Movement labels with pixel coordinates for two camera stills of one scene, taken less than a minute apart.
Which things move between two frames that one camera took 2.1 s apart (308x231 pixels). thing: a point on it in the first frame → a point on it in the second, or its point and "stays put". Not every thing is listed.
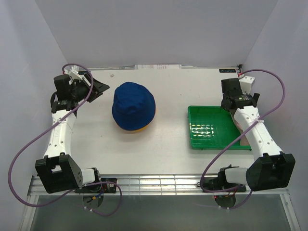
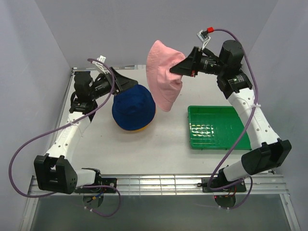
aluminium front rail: x=154 y=185 stays put
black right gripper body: x=255 y=97 → x=210 y=65
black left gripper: x=97 y=88 → x=121 y=82
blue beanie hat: x=134 y=106 stays put
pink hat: x=243 y=140 → x=165 y=85
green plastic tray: x=213 y=127 stays put
